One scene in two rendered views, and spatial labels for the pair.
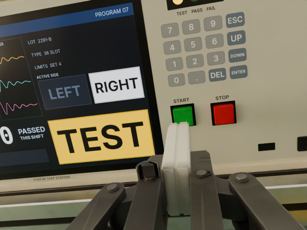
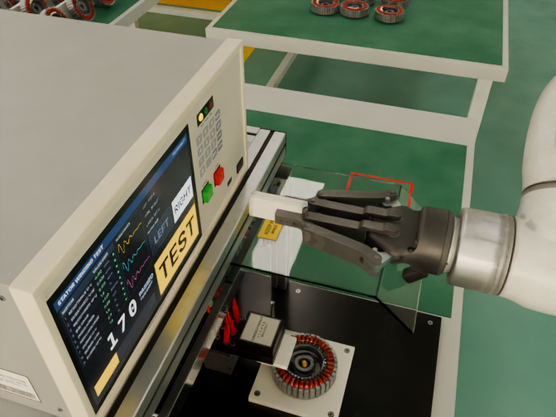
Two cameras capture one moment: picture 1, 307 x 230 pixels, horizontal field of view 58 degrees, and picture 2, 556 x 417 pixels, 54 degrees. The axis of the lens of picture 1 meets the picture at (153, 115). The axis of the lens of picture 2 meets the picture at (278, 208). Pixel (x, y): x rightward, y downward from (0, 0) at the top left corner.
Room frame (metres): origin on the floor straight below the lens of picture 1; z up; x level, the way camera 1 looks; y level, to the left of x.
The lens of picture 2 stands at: (0.09, 0.48, 1.62)
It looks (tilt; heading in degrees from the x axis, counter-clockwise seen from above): 42 degrees down; 278
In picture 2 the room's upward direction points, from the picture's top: straight up
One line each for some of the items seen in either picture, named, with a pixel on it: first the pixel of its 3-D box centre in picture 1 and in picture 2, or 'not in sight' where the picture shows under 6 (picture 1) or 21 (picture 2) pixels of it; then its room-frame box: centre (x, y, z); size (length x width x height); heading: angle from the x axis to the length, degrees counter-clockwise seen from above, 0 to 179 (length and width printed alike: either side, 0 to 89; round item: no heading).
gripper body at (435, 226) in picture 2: not in sight; (409, 236); (0.01, 0.01, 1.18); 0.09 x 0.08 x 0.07; 171
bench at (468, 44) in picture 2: not in sight; (377, 39); (-0.03, -2.30, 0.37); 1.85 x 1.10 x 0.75; 81
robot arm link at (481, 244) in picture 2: not in sight; (475, 249); (-0.07, 0.02, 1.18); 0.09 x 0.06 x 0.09; 81
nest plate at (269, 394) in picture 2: not in sight; (303, 373); (0.12, -0.04, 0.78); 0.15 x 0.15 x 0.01; 81
